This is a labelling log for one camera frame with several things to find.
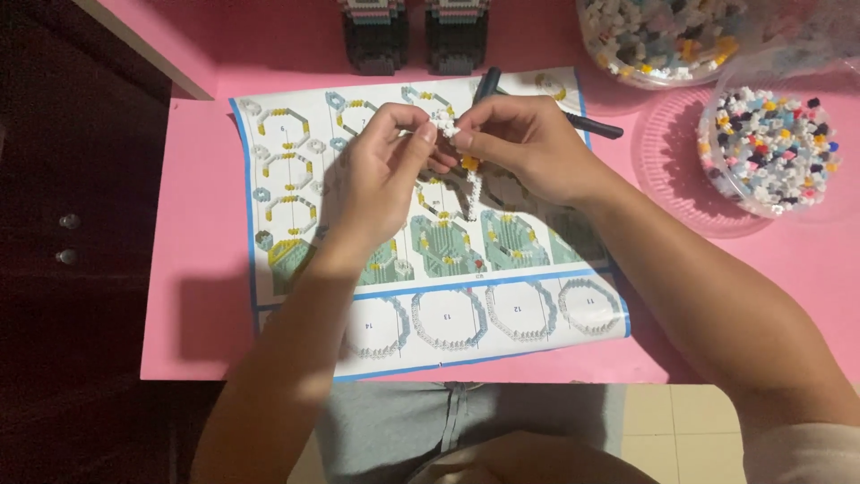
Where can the person's left hand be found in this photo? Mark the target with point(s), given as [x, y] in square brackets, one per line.
[373, 188]

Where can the person's right hand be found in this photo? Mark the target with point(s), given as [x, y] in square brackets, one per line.
[537, 151]

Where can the black tweezers tool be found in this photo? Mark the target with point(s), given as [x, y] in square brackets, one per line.
[594, 126]

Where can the clear ribbed plastic lid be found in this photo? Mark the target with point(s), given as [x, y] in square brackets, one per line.
[672, 175]

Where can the dark striped brick model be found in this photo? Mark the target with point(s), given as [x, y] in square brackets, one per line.
[375, 40]
[457, 40]

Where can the printed building instruction sheet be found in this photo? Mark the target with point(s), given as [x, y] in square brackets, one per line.
[517, 309]

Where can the clear tub of mixed bricks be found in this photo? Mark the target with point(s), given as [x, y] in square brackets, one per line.
[662, 37]

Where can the clear bowl of mixed bricks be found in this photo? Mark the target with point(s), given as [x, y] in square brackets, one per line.
[769, 151]

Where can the person's grey shorts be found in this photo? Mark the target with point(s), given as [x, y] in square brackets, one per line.
[390, 423]

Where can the round clear cabinet knob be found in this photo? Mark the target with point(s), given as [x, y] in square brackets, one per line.
[66, 256]
[69, 220]

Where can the dark wooden cabinet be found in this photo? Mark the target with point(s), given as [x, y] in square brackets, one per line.
[74, 269]

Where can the person's cream shirt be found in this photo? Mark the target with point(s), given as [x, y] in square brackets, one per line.
[803, 457]

